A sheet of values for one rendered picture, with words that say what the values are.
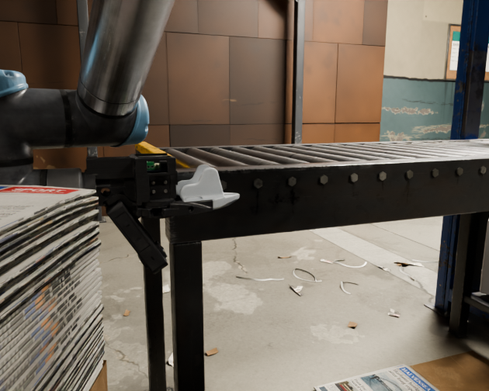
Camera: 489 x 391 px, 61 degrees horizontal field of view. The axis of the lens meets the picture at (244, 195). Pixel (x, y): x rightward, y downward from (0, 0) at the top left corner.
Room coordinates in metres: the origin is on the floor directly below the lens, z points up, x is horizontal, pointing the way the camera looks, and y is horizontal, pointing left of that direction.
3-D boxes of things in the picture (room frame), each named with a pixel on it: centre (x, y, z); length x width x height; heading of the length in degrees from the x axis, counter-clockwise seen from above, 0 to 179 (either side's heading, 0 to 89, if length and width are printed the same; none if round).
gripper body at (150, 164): (0.56, 0.15, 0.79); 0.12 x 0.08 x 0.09; 110
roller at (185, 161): (0.95, 0.13, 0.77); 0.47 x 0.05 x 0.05; 20
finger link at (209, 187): (0.58, 0.05, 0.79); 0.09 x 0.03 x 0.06; 110
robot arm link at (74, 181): (0.53, 0.23, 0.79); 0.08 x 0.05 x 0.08; 20
